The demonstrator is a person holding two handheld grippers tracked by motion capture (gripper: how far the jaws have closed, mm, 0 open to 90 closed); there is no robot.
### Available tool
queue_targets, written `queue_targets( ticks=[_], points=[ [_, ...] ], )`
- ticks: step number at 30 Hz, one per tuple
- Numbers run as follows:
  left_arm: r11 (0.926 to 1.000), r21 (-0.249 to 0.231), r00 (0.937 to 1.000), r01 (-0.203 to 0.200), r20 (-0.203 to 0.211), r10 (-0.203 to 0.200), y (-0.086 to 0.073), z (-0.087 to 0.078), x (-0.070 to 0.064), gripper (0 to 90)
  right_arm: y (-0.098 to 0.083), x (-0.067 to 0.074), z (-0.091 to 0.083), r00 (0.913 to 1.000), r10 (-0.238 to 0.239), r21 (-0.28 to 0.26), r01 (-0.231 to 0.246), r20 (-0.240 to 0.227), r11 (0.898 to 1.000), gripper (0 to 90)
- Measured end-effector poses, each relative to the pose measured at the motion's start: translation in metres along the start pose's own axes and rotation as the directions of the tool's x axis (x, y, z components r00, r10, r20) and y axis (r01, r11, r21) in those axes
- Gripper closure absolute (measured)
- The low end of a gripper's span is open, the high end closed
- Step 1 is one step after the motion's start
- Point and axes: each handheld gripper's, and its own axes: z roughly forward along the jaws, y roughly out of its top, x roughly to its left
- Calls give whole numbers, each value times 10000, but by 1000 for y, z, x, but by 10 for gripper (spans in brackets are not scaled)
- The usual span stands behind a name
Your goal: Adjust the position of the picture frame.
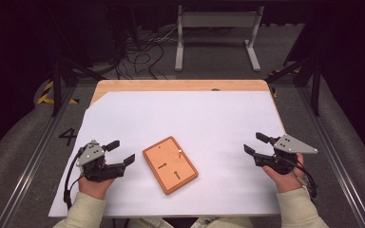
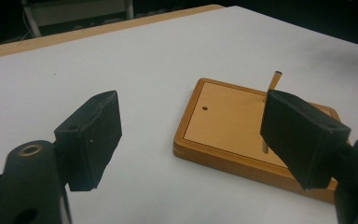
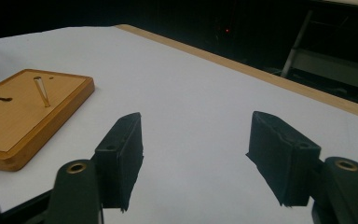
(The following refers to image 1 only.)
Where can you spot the aluminium floor rail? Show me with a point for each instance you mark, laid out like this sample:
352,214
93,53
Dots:
34,152
332,152

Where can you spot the orange wooden picture frame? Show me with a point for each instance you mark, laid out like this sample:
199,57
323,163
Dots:
171,166

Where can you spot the wooden table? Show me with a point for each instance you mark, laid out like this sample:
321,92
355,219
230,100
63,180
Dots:
177,85

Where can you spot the dark table grommet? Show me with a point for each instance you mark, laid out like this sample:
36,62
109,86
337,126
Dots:
215,90

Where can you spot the person's left hand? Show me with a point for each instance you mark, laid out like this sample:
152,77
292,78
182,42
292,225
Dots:
93,189

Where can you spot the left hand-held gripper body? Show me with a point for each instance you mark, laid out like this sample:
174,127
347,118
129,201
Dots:
90,153

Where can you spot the white paper sheet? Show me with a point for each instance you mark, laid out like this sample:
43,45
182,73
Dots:
187,117

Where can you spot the yellow black hazard tape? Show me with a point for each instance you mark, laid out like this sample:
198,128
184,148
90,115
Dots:
46,95

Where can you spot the white metal stand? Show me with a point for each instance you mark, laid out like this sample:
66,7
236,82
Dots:
217,19

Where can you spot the person's right hand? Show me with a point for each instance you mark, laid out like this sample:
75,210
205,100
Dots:
286,183

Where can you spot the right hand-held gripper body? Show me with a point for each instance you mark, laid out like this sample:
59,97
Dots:
291,145

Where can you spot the person's left leg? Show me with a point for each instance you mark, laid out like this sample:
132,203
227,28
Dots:
152,223

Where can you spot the person's right leg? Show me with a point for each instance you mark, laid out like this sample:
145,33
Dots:
221,223

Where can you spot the black metal frame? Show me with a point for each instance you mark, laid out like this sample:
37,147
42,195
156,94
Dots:
315,88
56,85

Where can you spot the person's leg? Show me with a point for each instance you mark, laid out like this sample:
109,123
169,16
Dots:
221,223
152,223

